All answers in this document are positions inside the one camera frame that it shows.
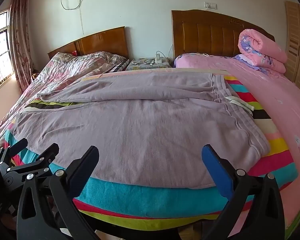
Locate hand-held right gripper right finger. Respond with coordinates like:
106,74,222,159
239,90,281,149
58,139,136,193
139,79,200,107
200,144,285,240

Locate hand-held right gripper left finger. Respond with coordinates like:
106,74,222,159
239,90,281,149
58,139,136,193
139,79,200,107
16,145,100,240

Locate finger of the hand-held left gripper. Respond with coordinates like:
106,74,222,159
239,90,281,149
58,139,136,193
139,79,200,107
0,138,28,167
4,143,60,180

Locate lilac pants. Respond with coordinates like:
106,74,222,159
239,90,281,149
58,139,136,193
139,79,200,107
13,73,271,189

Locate colourful striped blanket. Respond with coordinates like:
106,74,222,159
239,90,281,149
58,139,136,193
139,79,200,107
0,69,300,222

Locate pink floral duvet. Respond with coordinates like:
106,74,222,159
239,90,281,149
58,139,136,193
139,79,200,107
0,52,129,130

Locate pink bedsheet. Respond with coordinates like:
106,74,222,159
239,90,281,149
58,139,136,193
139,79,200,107
174,53,300,230

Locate pink floral curtain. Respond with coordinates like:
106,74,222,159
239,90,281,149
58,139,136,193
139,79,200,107
9,0,34,93

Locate dark striped pillow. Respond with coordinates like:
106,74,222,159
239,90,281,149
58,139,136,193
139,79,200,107
112,57,130,72

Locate nightstand with floral cloth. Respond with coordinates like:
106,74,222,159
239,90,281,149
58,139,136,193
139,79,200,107
126,57,172,71

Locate glossy wooden headboard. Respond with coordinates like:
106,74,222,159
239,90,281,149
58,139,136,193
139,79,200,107
47,26,129,60

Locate rolled pink floral quilt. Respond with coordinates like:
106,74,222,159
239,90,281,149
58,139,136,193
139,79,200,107
237,29,288,73

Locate padded brown wooden headboard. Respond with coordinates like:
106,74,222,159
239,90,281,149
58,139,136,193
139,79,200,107
171,9,275,58

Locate light wooden wardrobe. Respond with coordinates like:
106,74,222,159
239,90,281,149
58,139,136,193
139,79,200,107
285,1,300,95

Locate thin white wall pipe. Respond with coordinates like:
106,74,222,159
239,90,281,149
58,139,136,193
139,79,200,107
79,0,85,35

